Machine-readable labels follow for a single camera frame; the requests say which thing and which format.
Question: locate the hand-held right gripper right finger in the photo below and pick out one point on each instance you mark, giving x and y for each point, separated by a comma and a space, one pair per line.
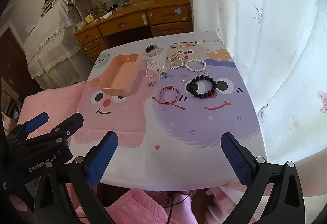
235, 157

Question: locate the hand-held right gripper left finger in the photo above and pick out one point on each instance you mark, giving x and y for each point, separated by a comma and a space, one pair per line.
102, 160

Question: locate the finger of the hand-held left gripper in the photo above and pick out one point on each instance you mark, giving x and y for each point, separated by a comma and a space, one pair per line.
38, 120
71, 123

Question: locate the pink plastic tray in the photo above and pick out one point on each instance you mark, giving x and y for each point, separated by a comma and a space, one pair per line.
120, 90

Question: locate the gold leaf hair comb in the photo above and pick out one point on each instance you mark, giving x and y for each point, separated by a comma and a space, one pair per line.
172, 62

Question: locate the pink quilt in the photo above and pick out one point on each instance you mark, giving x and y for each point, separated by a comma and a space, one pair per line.
51, 101

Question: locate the brown wooden door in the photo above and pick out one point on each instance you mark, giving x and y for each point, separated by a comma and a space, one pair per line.
12, 60

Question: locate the white lace furniture cover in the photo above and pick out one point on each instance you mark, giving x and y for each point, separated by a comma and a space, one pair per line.
51, 35

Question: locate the small round pendant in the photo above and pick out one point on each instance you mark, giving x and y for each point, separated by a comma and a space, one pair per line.
206, 73

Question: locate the small silver charm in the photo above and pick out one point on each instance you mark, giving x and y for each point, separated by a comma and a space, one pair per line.
184, 82

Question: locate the white plastic bag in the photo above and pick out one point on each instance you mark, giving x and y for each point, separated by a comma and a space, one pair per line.
81, 25

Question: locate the small blue flower earring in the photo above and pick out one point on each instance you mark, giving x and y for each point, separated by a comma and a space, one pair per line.
163, 75

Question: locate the pink smartwatch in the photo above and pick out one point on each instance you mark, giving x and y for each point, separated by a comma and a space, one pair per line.
151, 48

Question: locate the wooden desk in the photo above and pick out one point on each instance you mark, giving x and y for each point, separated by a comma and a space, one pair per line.
122, 23

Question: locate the white drawer safety lock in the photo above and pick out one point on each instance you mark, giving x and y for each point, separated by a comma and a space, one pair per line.
144, 19

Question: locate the white floral curtain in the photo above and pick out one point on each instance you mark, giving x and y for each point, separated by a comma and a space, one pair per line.
268, 35

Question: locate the blue sticky note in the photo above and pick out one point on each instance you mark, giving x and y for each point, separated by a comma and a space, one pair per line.
178, 11

